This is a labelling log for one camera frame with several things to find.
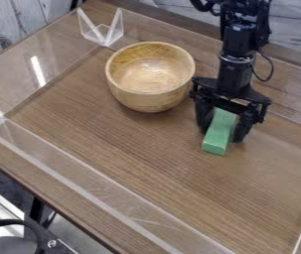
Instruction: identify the clear acrylic corner bracket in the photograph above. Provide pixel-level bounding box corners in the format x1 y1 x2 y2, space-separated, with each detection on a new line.
76 8 123 48

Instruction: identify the black cable loop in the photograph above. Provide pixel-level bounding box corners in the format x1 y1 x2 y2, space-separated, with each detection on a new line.
0 218 46 254

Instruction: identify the green rectangular block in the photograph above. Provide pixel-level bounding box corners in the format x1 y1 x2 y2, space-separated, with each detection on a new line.
202 108 236 156

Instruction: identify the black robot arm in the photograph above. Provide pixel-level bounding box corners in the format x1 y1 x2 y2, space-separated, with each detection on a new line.
190 0 274 143

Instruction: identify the black metal base plate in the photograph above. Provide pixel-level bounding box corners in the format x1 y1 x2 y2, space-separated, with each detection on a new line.
0 224 78 254

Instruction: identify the brown wooden bowl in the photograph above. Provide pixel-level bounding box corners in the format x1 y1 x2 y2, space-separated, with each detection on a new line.
104 42 195 113

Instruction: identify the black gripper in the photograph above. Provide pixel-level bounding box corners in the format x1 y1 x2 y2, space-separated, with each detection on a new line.
190 76 271 143

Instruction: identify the black table leg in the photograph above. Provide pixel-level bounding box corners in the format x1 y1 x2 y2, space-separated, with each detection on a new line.
29 197 45 223

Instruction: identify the clear acrylic front barrier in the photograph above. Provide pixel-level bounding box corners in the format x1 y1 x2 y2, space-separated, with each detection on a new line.
0 100 234 254

